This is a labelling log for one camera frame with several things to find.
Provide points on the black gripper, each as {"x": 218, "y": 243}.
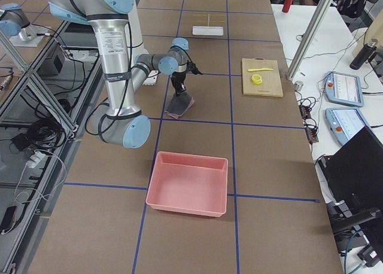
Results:
{"x": 178, "y": 79}

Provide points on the grey and pink cloth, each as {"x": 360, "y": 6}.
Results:
{"x": 179, "y": 105}

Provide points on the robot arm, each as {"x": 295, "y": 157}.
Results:
{"x": 14, "y": 22}
{"x": 125, "y": 64}

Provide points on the black water bottle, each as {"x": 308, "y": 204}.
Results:
{"x": 367, "y": 50}

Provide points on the white rectangular tray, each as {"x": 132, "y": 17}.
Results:
{"x": 207, "y": 31}

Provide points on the yellow lemon slices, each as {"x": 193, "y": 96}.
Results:
{"x": 256, "y": 79}

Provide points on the bamboo cutting board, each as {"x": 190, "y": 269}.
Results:
{"x": 271, "y": 85}

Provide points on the yellow plastic knife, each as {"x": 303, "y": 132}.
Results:
{"x": 259, "y": 69}

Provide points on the pink plastic bin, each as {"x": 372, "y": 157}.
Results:
{"x": 189, "y": 184}

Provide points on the small metal cylinder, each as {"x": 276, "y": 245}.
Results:
{"x": 298, "y": 85}

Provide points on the far teach pendant tablet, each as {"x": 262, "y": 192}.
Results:
{"x": 344, "y": 89}

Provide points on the teach pendant tablet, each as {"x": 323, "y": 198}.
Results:
{"x": 345, "y": 122}
{"x": 344, "y": 89}

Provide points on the near teach pendant tablet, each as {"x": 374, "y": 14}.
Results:
{"x": 345, "y": 122}

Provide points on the black monitor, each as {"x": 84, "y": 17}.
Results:
{"x": 354, "y": 175}

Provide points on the black smartphone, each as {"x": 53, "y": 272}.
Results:
{"x": 9, "y": 219}

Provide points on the aluminium frame post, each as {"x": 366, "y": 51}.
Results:
{"x": 314, "y": 24}

